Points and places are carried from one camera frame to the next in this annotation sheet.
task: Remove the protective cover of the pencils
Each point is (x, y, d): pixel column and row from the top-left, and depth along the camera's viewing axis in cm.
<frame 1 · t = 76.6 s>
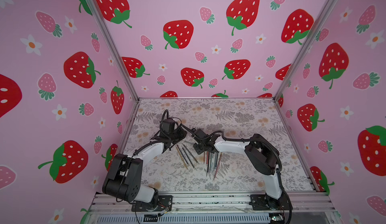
left hand: (188, 131, 91), fingers closed
right hand: (195, 147, 93), fingers open
yellow pencil: (181, 156, 92), on the table
dark blue striped pencil: (188, 157, 92), on the table

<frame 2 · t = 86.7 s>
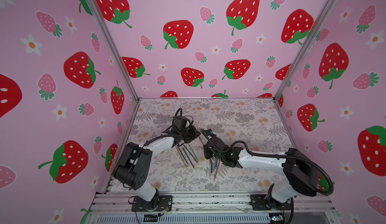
left hand: (201, 132, 90), fingers closed
right hand: (201, 149, 83), fingers closed
the named things where they were.

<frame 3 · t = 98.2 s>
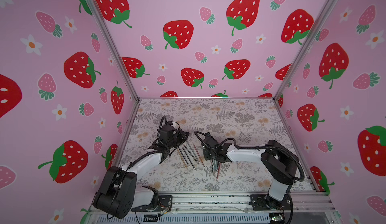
left hand: (190, 133, 86), fingers closed
right hand: (203, 154, 90), fingers closed
the named things where they were.

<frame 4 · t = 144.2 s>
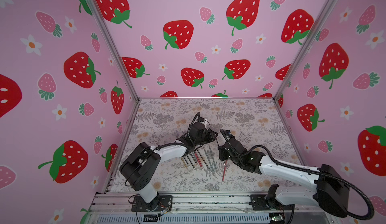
left hand: (219, 134, 85), fingers closed
right hand: (216, 150, 81), fingers closed
the named things where they were.

